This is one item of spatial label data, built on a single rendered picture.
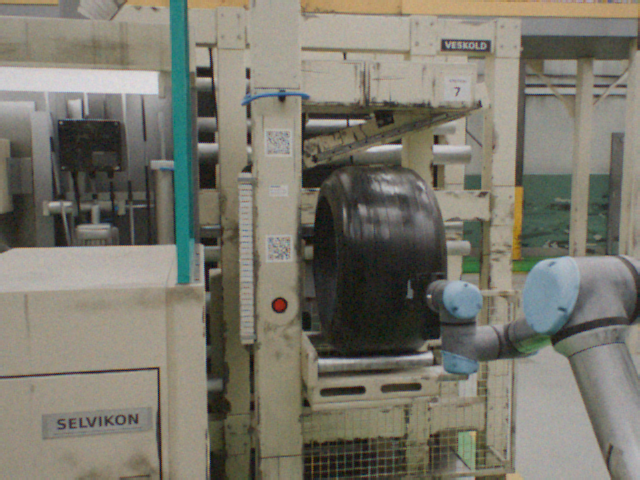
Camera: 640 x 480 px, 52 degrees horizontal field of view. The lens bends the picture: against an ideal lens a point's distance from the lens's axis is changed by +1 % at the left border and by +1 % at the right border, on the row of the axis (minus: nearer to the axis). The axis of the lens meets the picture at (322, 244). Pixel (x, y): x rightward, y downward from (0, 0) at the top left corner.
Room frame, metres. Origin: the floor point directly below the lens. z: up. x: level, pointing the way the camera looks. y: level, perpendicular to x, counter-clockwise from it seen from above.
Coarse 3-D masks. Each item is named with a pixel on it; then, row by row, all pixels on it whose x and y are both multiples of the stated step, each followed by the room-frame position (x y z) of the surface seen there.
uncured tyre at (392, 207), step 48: (336, 192) 1.78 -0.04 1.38; (384, 192) 1.74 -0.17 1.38; (432, 192) 1.81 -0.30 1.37; (336, 240) 1.72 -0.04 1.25; (384, 240) 1.66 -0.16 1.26; (432, 240) 1.68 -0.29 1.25; (336, 288) 1.71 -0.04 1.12; (384, 288) 1.65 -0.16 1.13; (336, 336) 1.76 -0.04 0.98; (384, 336) 1.71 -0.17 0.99
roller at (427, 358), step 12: (324, 360) 1.74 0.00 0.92; (336, 360) 1.75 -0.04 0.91; (348, 360) 1.75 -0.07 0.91; (360, 360) 1.76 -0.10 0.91; (372, 360) 1.76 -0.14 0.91; (384, 360) 1.77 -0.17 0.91; (396, 360) 1.77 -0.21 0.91; (408, 360) 1.78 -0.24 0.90; (420, 360) 1.78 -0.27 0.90; (432, 360) 1.79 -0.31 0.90; (324, 372) 1.75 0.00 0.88
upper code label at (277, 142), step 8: (264, 128) 1.78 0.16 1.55; (272, 128) 1.79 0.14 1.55; (264, 136) 1.78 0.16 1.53; (272, 136) 1.79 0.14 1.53; (280, 136) 1.79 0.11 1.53; (288, 136) 1.79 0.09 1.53; (264, 144) 1.78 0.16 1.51; (272, 144) 1.79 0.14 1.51; (280, 144) 1.79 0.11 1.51; (288, 144) 1.79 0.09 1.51; (264, 152) 1.78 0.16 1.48; (272, 152) 1.79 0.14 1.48; (280, 152) 1.79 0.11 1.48; (288, 152) 1.79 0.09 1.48
